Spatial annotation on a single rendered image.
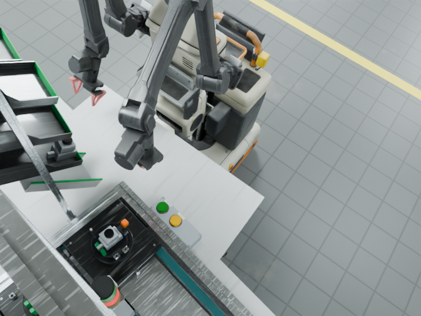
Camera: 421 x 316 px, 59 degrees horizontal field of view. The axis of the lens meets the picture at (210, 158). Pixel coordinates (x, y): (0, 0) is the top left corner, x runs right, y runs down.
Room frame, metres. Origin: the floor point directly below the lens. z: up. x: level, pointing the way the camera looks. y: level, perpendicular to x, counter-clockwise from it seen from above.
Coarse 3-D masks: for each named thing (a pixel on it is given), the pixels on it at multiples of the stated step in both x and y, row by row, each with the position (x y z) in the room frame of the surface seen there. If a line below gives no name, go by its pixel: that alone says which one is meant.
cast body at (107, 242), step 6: (108, 228) 0.33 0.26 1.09; (114, 228) 0.34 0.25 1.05; (102, 234) 0.31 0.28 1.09; (108, 234) 0.31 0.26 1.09; (114, 234) 0.32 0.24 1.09; (120, 234) 0.33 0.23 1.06; (102, 240) 0.30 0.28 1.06; (108, 240) 0.29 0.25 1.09; (114, 240) 0.30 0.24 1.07; (102, 246) 0.28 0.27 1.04; (108, 246) 0.28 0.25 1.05
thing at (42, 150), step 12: (48, 144) 0.51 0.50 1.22; (0, 156) 0.41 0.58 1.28; (12, 156) 0.42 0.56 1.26; (24, 156) 0.44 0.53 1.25; (0, 168) 0.37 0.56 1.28; (12, 168) 0.36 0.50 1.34; (24, 168) 0.38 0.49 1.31; (48, 168) 0.41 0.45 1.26; (60, 168) 0.44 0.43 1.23; (0, 180) 0.33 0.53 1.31; (12, 180) 0.34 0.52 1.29
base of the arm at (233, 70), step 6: (222, 60) 1.03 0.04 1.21; (222, 66) 0.96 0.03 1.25; (228, 66) 0.98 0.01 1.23; (234, 66) 1.01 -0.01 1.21; (228, 72) 0.95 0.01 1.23; (234, 72) 0.99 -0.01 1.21; (240, 72) 1.00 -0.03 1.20; (234, 78) 0.98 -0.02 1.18; (240, 78) 0.98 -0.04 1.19; (234, 84) 0.97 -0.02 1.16
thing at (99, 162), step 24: (72, 120) 0.82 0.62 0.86; (96, 144) 0.73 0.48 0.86; (96, 168) 0.62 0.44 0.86; (120, 168) 0.65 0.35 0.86; (24, 192) 0.45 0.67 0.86; (48, 192) 0.48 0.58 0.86; (72, 192) 0.50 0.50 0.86; (96, 192) 0.52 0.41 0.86; (144, 192) 0.57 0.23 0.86; (48, 216) 0.38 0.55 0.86; (216, 264) 0.36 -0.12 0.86; (240, 288) 0.29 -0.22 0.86; (264, 312) 0.23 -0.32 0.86
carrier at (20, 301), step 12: (60, 252) 0.25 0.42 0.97; (72, 264) 0.22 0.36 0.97; (84, 276) 0.19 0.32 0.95; (12, 288) 0.10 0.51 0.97; (0, 300) 0.06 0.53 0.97; (12, 300) 0.07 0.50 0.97; (24, 300) 0.08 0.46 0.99; (12, 312) 0.04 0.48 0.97; (24, 312) 0.05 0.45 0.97; (36, 312) 0.05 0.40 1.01
